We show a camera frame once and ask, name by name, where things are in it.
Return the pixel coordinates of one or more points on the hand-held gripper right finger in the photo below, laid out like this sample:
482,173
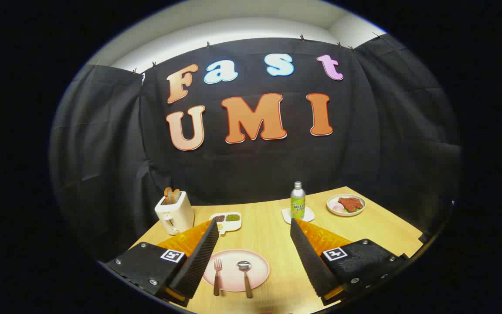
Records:
310,261

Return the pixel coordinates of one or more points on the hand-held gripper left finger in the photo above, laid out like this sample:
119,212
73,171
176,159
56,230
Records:
198,261

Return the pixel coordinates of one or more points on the pink plate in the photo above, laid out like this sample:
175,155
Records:
231,270

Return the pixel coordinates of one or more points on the white square coaster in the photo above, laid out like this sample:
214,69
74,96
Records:
310,214

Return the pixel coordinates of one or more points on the dark brown beans pile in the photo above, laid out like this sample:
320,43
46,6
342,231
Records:
219,218

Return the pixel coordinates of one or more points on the white divided dish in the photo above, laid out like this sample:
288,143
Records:
233,225

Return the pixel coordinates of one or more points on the white toaster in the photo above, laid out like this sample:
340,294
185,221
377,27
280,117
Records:
177,216

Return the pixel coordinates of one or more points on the green beans pile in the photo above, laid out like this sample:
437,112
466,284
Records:
232,217

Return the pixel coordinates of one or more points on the green soda bottle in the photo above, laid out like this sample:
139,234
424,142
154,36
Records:
297,205

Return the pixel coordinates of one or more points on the pink ham slices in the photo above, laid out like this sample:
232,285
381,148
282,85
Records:
338,208

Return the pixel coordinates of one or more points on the small white plate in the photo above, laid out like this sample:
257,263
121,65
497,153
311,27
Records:
332,200

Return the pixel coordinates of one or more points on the brown toast slice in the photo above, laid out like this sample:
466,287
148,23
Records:
167,196
176,196

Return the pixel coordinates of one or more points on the red meat piece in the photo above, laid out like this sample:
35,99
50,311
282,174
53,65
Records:
350,204

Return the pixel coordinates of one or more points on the black backdrop cloth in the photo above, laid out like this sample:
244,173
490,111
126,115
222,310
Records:
255,174

